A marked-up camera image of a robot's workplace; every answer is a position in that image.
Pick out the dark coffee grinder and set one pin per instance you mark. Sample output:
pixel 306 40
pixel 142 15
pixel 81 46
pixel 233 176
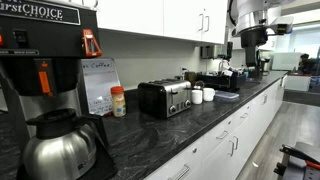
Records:
pixel 190 77

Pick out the black countertop organizer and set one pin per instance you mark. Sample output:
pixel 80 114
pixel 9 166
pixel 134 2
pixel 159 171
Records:
pixel 221 81

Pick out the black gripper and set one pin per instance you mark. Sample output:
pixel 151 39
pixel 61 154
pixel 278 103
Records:
pixel 253 35

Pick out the white box in background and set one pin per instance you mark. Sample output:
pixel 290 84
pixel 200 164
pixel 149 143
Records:
pixel 297 82

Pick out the black commercial coffee brewer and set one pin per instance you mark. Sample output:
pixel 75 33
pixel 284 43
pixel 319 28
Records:
pixel 43 40

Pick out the laminated paper sign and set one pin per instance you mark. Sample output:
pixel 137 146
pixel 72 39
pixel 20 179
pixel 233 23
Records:
pixel 100 83

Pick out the person in background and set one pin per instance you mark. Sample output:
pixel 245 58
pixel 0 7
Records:
pixel 306 63

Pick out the steel coffee carafe black lid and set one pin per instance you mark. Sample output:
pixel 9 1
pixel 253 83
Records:
pixel 60 153

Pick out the white lower cabinets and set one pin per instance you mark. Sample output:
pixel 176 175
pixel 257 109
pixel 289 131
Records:
pixel 233 143

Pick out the black and steel toaster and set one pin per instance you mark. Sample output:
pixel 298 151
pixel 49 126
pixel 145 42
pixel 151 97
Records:
pixel 160 98

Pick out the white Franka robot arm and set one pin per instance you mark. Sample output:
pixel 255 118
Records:
pixel 248 13

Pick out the distant black coffee maker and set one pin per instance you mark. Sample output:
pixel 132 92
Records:
pixel 265 65

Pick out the white wall outlet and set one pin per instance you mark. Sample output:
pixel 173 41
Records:
pixel 183 70

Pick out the creamer bottle orange lid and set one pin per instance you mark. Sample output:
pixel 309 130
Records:
pixel 118 103

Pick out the white background panel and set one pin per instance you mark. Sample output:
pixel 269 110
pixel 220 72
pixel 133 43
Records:
pixel 286 61

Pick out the steel under-cabinet dispenser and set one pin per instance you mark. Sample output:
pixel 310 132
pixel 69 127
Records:
pixel 210 52

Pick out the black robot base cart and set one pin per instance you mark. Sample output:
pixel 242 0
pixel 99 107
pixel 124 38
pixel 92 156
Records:
pixel 296 163

